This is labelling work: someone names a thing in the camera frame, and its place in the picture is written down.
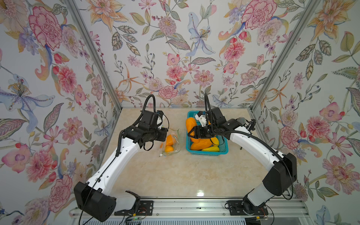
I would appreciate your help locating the aluminium front rail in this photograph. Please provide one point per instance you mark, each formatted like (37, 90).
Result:
(212, 208)

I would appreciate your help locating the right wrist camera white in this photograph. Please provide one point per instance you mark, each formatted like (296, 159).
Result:
(203, 118)

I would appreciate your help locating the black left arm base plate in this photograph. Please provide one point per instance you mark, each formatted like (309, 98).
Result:
(142, 208)

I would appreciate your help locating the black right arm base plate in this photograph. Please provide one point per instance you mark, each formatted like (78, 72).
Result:
(241, 208)

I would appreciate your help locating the teal plastic basket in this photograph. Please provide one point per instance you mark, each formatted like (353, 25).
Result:
(223, 144)

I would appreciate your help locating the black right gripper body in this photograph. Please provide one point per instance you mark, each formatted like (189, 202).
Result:
(207, 131)

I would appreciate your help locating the aluminium corner post left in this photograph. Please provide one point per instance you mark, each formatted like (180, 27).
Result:
(76, 15)

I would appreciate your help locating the yellow mango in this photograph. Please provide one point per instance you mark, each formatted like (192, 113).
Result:
(214, 147)

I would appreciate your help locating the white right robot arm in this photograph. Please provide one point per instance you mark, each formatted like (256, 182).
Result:
(281, 168)

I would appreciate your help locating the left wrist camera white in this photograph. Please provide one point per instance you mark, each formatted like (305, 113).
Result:
(159, 122)

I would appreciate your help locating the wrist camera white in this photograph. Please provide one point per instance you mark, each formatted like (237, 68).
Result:
(159, 122)
(203, 118)

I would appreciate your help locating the aluminium corner post right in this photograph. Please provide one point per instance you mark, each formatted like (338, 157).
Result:
(298, 29)

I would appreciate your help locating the clear zip-top bag green print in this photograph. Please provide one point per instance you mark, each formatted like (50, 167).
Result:
(177, 146)

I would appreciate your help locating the aluminium corner post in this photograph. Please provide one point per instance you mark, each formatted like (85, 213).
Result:
(76, 15)
(298, 29)

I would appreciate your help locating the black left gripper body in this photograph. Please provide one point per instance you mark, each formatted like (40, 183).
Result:
(156, 134)

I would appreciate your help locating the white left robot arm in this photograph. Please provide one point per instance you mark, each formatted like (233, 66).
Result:
(94, 196)

